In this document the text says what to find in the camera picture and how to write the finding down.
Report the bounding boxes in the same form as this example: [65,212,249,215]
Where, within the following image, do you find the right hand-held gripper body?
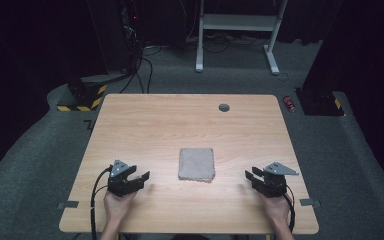
[254,161,300,199]

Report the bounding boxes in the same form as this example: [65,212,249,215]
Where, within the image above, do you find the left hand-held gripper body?
[107,159,145,197]

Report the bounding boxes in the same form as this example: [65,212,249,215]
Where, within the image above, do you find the grey ribbed cloth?
[178,147,216,184]

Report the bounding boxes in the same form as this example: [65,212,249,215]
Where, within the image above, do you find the person's left hand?
[103,191,137,228]

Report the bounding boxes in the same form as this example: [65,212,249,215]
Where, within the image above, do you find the person's right hand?
[260,193,293,229]

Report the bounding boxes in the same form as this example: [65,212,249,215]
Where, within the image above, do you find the grey tape strip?
[298,198,322,208]
[57,200,80,210]

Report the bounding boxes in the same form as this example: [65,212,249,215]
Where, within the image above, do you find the small red object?
[282,95,296,113]

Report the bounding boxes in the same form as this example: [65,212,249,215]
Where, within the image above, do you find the black column with striped base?
[56,0,142,113]

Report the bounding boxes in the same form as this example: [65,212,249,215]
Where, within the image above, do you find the black column with dark base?
[294,0,384,117]

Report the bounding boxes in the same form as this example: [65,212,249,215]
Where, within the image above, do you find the white metal stand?
[195,0,290,76]

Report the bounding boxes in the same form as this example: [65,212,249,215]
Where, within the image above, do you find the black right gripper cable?
[284,184,297,233]

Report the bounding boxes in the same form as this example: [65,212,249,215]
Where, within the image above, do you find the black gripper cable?
[90,165,113,240]
[284,184,297,233]

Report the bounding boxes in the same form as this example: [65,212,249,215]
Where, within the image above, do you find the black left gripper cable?
[90,165,113,240]

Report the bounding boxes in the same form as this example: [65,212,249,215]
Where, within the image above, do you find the black floor cables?
[119,44,164,95]

